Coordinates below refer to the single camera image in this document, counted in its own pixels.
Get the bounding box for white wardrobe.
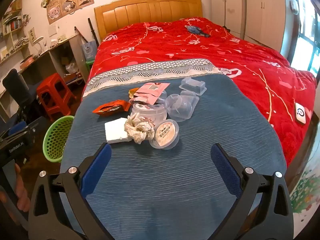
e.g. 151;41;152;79
210;0;287;53

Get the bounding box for flowered floor mat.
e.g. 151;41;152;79
290;160;320;220

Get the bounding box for red flat box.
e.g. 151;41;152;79
20;56;34;69

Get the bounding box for person's left hand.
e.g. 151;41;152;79
0;164;31;213

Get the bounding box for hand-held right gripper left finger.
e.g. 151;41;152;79
28;143;118;240

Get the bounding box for wooden desk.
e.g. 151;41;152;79
0;34;89;115

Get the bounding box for wall shelves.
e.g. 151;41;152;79
0;0;33;64

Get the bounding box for green mesh basket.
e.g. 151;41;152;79
43;116;75;163

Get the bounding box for clear rectangular plastic container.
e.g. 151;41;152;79
179;77;207;96

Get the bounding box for reddish stick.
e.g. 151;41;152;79
74;26;88;45

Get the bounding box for green plastic stool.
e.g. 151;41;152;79
86;59;96;83

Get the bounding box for red printed blanket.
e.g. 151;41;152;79
84;17;317;168

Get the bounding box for dark office chair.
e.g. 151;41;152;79
2;69;40;120

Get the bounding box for crumpled tissue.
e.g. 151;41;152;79
124;112;156;144

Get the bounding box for round lidded pink-label cup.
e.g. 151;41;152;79
149;119;180;150

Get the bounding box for white foam block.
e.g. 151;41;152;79
104;117;132;144

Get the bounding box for pink packet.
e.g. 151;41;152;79
133;82;170;105

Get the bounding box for blue toy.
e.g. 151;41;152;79
185;25;210;38

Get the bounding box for wooden bed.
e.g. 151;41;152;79
94;0;319;193

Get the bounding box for clear plastic cup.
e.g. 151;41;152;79
165;91;200;122

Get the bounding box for red plastic stool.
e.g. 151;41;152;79
36;73;77;122

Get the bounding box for light blue gift bag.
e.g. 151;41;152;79
82;40;98;62

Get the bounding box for window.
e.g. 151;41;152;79
284;0;320;78

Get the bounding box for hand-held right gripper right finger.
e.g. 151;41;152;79
200;143;294;240

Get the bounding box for white desk lamp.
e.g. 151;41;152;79
32;36;44;53

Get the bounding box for clear plastic jar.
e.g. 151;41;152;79
132;90;167;124

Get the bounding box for white rectangular device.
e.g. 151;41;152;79
294;102;307;125

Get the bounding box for orange snack wrapper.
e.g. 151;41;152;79
92;99;132;116

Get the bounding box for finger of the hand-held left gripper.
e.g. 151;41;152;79
0;121;28;140

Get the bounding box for black stick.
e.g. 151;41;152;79
87;17;100;47

